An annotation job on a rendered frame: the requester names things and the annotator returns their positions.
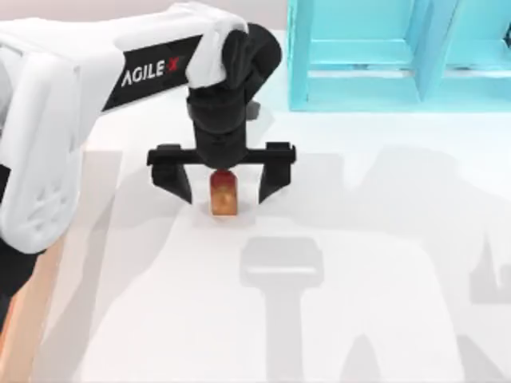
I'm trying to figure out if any orange bottle with red cap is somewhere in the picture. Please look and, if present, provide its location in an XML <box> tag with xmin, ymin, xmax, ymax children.
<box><xmin>208</xmin><ymin>168</ymin><xmax>240</xmax><ymax>217</ymax></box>

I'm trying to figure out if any light blue rack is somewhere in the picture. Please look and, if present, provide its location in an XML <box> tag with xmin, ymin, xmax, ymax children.
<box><xmin>285</xmin><ymin>0</ymin><xmax>511</xmax><ymax>113</ymax></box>

